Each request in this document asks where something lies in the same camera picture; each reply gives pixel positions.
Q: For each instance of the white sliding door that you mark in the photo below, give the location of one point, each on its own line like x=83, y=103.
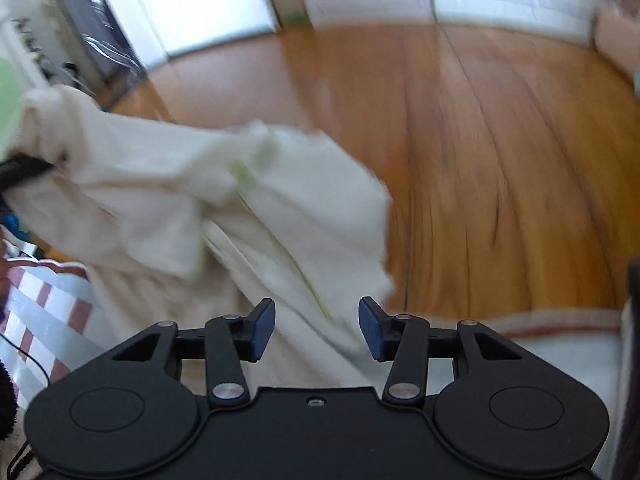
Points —
x=200, y=5

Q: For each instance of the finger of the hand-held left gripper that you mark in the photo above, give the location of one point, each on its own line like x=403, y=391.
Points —
x=22, y=169

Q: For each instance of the white knit zip jacket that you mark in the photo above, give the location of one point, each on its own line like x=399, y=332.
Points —
x=150, y=185

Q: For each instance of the blue cloth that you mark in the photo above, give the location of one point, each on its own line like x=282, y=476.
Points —
x=12, y=227

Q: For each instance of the checkered floor mat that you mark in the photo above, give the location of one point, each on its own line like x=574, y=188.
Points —
x=45, y=310

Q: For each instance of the black fuzzy cloth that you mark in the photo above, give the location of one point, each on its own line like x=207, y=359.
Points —
x=6, y=400

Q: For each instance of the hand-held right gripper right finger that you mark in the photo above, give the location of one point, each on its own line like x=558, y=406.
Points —
x=371, y=330

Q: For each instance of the white mat red trim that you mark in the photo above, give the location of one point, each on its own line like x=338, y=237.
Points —
x=565, y=355

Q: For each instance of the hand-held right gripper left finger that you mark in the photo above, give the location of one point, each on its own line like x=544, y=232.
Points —
x=265, y=330

